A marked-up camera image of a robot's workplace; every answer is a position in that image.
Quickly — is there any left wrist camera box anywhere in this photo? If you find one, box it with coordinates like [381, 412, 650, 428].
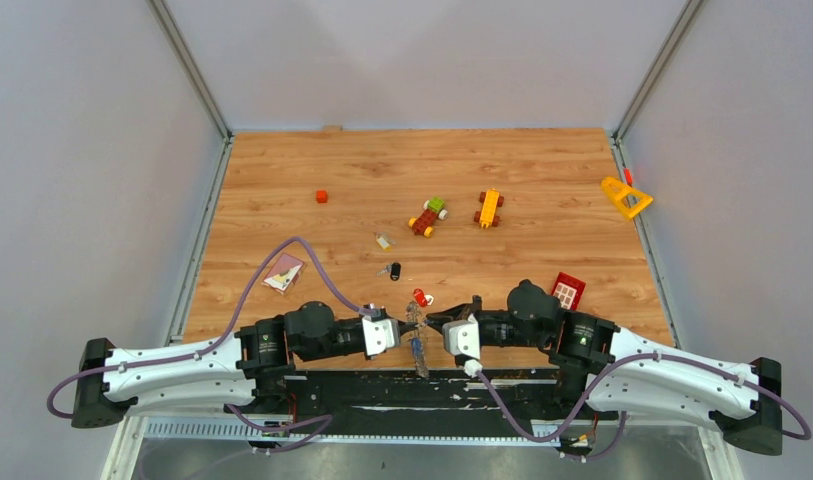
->
[361, 316, 401, 357]

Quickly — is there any key with black fob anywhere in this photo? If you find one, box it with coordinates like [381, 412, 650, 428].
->
[376, 262, 402, 281]

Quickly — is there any red playing card deck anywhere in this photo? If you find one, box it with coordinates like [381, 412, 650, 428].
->
[262, 253, 306, 294]

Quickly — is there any red yellow toy brick car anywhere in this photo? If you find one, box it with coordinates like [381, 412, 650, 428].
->
[408, 196, 449, 238]

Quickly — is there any yellow brown toy brick car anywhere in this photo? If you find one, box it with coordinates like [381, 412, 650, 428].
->
[473, 189, 505, 229]

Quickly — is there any red window brick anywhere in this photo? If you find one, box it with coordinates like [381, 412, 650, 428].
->
[551, 272, 586, 310]

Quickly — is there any red key tag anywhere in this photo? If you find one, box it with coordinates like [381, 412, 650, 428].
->
[413, 288, 434, 307]

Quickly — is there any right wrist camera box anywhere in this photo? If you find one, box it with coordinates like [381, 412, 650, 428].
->
[442, 314, 483, 378]

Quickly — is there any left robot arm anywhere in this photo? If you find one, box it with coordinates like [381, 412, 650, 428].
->
[70, 301, 417, 429]

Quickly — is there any yellow triangular brick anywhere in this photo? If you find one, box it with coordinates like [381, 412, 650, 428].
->
[600, 177, 654, 220]

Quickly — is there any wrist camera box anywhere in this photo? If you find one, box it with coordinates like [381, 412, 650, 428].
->
[442, 314, 483, 378]
[361, 316, 401, 357]

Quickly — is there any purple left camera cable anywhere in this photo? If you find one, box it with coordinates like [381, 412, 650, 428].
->
[46, 236, 387, 458]

